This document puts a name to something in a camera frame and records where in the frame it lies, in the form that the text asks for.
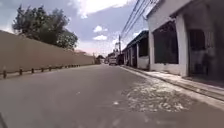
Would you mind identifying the vehicle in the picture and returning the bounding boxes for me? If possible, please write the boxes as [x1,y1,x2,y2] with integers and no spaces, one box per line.
[108,56,118,66]

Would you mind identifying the utility pole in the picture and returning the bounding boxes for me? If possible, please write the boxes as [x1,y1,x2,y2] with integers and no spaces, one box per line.
[117,34,122,56]

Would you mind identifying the low house with dark roof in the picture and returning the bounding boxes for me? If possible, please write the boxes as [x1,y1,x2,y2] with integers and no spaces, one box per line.
[121,29,150,71]

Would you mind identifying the grey asphalt road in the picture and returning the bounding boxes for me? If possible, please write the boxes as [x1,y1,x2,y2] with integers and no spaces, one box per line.
[0,63,224,128]

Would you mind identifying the pale concrete kerb strip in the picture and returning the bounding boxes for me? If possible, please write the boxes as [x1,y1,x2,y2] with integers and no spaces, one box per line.
[120,65,224,112]

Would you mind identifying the large dark green tree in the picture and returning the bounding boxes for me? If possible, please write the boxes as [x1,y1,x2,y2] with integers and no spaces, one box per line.
[12,5,79,51]

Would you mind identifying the row of short bollards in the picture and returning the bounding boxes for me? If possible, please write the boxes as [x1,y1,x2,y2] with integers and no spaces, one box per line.
[1,63,83,80]

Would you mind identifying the white house with porch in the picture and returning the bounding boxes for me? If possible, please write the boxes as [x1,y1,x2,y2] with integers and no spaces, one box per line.
[145,0,224,83]

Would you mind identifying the overhead wires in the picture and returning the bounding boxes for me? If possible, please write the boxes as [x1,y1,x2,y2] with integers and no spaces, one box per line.
[120,0,158,40]

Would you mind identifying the long tan wall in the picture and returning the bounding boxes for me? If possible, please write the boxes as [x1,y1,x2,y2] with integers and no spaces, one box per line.
[0,29,96,73]

